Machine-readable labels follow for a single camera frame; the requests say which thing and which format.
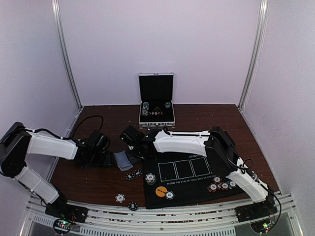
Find black white chip right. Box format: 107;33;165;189
133;169;142;177

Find right aluminium frame post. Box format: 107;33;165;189
238;0;269;110

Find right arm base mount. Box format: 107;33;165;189
235;202;279;234

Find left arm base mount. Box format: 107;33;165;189
45;204;88;235

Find left aluminium frame post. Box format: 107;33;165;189
51;0;83;110

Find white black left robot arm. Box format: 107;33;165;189
0;122;114;218

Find aluminium frame rail front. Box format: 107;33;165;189
18;194;303;236

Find black white chip on rail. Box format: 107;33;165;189
128;202;138;211

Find small chip stack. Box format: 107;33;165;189
145;173;157;185

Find black white chip left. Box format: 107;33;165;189
125;173;135;181

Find black poker table mat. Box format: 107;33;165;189
142;152;244;209

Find aluminium poker case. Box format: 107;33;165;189
138;72;175;129

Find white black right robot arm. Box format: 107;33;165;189
120;125;278;217

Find white blue chip flat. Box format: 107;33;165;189
115;193;126;203

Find orange big blind button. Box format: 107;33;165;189
155;186;168;197

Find black orange hundred chip stack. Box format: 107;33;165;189
220;182;229;191

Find grey playing card deck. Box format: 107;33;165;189
114;151;133;172

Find blue green fifty chip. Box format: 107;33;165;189
165;191;175;200

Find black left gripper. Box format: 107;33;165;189
89;150;114;167

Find chips in case right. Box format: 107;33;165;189
164;102;172;109

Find chips row in case left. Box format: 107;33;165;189
141;102;150;116

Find aluminium frame post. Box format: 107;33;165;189
238;0;269;110
51;0;83;110

